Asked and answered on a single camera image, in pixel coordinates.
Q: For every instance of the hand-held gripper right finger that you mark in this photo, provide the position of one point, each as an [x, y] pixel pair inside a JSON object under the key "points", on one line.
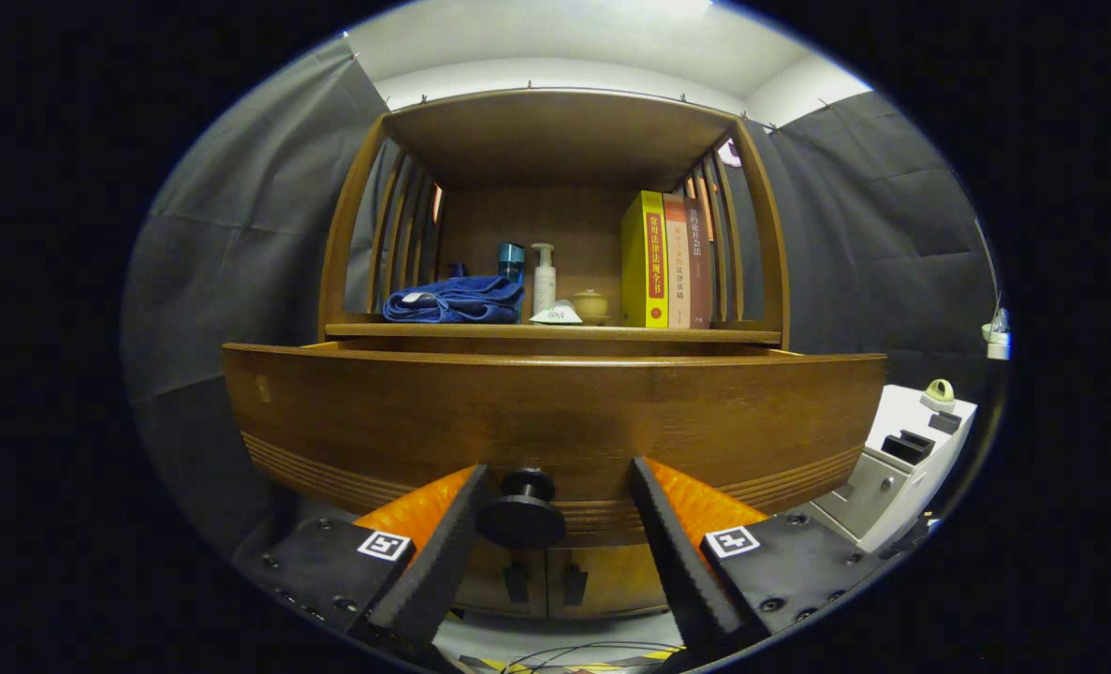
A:
{"points": [[681, 571]]}

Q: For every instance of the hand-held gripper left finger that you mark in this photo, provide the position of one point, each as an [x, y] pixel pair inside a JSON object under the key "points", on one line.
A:
{"points": [[438, 566]]}

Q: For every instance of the black drawer knob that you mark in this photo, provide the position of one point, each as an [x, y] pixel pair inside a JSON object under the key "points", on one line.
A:
{"points": [[522, 520]]}

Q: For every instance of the wooden drawer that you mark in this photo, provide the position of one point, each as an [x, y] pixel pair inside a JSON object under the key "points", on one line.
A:
{"points": [[555, 412]]}

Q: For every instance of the white and green tube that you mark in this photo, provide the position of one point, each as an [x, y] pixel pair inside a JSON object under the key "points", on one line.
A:
{"points": [[557, 315]]}

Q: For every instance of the wooden cabinet door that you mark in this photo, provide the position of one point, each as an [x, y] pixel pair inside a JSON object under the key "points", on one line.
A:
{"points": [[494, 599], [621, 580]]}

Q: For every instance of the white side cabinet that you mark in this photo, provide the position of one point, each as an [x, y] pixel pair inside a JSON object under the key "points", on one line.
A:
{"points": [[878, 496]]}

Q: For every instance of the wooden countertop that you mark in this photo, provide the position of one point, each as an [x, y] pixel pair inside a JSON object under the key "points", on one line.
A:
{"points": [[480, 330]]}

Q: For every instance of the wooden cabinet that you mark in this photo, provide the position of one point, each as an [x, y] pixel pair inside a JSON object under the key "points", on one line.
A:
{"points": [[555, 140]]}

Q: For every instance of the black holder block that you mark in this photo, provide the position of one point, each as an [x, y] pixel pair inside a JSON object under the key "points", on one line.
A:
{"points": [[906, 447]]}

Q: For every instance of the folded blue towel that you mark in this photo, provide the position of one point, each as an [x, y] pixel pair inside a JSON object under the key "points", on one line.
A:
{"points": [[457, 301]]}

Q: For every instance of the beige lidded teacup with saucer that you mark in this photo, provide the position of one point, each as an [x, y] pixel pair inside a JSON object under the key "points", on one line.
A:
{"points": [[592, 304]]}

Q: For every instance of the orange and cream book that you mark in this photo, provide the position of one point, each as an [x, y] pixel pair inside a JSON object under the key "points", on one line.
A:
{"points": [[677, 271]]}

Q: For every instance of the brown book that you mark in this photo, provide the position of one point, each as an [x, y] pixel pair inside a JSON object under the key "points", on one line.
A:
{"points": [[699, 271]]}

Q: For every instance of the white pump bottle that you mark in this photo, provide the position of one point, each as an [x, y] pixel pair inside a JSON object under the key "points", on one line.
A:
{"points": [[544, 285]]}

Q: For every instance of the small black block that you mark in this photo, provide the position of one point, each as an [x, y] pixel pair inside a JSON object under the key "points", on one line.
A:
{"points": [[945, 422]]}

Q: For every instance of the yellow book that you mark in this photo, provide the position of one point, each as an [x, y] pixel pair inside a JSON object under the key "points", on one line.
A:
{"points": [[644, 262]]}

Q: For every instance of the teal blue bottle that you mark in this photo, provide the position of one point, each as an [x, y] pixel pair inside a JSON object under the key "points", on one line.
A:
{"points": [[511, 260]]}

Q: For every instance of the white stand with cup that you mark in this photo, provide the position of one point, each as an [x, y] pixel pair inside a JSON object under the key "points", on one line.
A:
{"points": [[997, 342]]}

